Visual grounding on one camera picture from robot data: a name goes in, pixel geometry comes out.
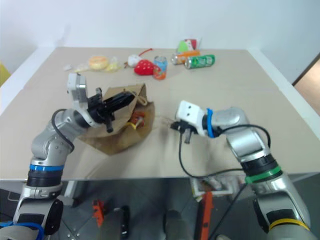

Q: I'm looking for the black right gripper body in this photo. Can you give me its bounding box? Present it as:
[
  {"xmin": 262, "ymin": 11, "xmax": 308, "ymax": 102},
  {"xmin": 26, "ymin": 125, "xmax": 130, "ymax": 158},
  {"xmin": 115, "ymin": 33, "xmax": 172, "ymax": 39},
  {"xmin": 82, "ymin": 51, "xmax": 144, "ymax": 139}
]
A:
[{"xmin": 174, "ymin": 119, "xmax": 195, "ymax": 145}]

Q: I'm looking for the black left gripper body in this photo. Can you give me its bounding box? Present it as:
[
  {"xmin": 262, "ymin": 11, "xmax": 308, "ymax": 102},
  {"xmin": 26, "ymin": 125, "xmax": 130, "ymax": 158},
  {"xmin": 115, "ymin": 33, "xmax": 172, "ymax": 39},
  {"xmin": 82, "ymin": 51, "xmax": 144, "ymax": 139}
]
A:
[{"xmin": 87, "ymin": 87, "xmax": 116, "ymax": 133}]

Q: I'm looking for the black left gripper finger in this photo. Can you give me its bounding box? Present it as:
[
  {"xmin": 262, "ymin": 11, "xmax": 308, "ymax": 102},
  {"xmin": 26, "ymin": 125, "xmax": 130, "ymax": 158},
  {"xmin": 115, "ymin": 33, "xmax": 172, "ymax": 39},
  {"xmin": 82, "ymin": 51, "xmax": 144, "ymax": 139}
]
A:
[
  {"xmin": 104, "ymin": 95, "xmax": 136, "ymax": 112},
  {"xmin": 103, "ymin": 91, "xmax": 131, "ymax": 103}
]

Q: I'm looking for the brown paper bag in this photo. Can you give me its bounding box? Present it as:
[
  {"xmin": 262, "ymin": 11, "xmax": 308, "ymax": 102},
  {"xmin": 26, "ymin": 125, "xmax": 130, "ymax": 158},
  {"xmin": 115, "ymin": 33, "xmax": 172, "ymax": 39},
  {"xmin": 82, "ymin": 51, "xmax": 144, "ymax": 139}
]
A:
[{"xmin": 75, "ymin": 82, "xmax": 176, "ymax": 157}]

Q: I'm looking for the green red snack packet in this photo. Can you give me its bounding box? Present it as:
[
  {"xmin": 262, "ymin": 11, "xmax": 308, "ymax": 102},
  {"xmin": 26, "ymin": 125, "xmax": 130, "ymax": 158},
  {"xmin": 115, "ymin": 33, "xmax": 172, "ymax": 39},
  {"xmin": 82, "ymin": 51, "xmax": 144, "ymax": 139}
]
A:
[{"xmin": 176, "ymin": 38, "xmax": 199, "ymax": 53}]

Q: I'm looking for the yellow plastic packet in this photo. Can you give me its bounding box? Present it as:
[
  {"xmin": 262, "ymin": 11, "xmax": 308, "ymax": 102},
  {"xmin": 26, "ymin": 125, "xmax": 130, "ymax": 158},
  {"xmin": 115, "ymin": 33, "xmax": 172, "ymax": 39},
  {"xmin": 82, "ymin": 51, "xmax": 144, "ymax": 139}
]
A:
[{"xmin": 104, "ymin": 56, "xmax": 122, "ymax": 73}]

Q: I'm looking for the yellow toy donut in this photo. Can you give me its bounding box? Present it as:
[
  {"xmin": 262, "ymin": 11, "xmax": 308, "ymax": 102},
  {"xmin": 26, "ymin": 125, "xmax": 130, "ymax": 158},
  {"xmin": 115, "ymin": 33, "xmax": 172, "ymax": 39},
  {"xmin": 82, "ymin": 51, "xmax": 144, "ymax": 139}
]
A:
[{"xmin": 88, "ymin": 55, "xmax": 110, "ymax": 71}]

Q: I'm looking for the red strawberry plush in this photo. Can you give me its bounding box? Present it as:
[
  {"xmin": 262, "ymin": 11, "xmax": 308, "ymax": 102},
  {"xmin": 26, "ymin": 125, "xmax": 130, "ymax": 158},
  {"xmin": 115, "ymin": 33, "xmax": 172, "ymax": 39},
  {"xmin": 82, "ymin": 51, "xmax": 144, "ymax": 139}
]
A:
[{"xmin": 133, "ymin": 58, "xmax": 155, "ymax": 77}]

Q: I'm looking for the blue orange drink can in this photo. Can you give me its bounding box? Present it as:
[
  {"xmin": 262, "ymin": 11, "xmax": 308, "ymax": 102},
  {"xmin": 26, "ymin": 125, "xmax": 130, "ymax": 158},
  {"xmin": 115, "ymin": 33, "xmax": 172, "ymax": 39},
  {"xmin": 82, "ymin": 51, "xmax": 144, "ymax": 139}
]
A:
[{"xmin": 152, "ymin": 55, "xmax": 168, "ymax": 81}]

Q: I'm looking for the white box with clutter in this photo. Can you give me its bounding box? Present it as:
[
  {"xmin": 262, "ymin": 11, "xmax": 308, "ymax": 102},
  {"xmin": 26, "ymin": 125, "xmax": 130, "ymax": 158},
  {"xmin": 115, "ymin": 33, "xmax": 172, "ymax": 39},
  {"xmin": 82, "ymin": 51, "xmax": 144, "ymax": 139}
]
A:
[{"xmin": 190, "ymin": 174, "xmax": 247, "ymax": 199}]

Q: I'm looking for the green drink can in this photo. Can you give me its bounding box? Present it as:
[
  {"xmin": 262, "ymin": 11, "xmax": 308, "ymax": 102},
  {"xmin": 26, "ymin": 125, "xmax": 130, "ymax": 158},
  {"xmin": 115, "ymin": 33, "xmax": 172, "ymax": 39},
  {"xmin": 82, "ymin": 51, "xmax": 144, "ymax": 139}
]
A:
[{"xmin": 184, "ymin": 54, "xmax": 217, "ymax": 70}]

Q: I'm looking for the white table leg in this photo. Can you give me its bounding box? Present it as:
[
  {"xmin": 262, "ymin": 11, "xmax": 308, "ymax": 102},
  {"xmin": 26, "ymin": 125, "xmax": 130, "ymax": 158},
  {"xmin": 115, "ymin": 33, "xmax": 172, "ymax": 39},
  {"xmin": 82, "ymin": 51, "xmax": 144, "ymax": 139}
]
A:
[{"xmin": 63, "ymin": 180, "xmax": 76, "ymax": 201}]

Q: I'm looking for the yellow object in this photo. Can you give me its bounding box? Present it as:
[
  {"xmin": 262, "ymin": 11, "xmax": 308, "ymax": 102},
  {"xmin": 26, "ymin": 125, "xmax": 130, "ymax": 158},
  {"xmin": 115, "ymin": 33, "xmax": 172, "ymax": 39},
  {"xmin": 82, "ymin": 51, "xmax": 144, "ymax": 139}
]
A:
[{"xmin": 0, "ymin": 62, "xmax": 11, "ymax": 87}]

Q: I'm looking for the orange clamp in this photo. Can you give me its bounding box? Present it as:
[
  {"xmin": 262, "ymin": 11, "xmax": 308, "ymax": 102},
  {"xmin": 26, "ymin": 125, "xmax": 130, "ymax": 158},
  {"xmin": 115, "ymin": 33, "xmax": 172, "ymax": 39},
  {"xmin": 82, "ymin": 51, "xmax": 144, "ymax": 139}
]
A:
[{"xmin": 91, "ymin": 199, "xmax": 105, "ymax": 228}]

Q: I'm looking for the black oblong object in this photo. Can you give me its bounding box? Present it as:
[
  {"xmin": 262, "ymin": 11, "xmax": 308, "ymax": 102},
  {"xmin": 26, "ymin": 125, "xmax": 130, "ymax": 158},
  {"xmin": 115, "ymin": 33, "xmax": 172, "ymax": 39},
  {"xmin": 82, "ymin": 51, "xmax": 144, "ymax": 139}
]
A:
[{"xmin": 119, "ymin": 205, "xmax": 131, "ymax": 239}]

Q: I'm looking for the brown door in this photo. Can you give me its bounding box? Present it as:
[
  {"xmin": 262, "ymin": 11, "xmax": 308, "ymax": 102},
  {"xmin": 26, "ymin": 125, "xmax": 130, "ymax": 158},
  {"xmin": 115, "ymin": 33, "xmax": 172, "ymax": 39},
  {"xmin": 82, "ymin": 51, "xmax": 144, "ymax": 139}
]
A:
[{"xmin": 291, "ymin": 50, "xmax": 320, "ymax": 111}]

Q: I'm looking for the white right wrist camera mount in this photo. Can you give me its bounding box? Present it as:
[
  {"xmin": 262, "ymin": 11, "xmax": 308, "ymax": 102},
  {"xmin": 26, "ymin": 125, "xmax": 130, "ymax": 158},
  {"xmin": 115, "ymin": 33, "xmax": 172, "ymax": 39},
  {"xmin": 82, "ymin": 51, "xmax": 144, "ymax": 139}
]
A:
[{"xmin": 174, "ymin": 100, "xmax": 209, "ymax": 138}]

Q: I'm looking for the white plush with red cord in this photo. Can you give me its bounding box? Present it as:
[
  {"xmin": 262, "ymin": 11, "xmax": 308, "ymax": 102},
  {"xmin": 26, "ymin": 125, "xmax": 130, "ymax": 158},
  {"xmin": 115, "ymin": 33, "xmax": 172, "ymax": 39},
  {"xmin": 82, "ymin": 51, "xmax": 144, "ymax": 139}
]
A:
[{"xmin": 123, "ymin": 47, "xmax": 154, "ymax": 68}]

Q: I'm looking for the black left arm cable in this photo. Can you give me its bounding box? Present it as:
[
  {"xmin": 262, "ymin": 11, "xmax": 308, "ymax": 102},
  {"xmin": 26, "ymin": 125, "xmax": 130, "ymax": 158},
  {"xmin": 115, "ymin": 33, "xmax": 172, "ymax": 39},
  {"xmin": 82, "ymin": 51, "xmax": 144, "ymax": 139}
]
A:
[{"xmin": 51, "ymin": 108, "xmax": 76, "ymax": 153}]

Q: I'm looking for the orange post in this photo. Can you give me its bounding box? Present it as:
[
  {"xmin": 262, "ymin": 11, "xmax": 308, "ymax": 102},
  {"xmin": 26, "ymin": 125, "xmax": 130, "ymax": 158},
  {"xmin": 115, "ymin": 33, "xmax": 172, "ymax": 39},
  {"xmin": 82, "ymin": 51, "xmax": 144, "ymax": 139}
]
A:
[{"xmin": 199, "ymin": 190, "xmax": 214, "ymax": 240}]

